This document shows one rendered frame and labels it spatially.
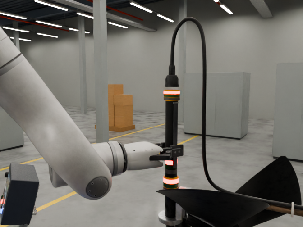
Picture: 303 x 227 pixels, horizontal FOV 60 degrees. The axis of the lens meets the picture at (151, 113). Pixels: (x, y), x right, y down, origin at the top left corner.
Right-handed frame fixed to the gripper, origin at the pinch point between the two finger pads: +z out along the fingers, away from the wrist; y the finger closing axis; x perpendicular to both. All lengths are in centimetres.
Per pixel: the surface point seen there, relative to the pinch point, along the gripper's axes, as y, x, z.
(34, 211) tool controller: -61, -37, -32
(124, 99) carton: -760, -44, 304
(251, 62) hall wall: -790, 92, 947
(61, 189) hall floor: -350, -147, 23
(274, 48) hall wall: -708, 150, 996
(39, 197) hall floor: -334, -146, -10
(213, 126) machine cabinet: -538, -121, 499
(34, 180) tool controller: -58, -22, -31
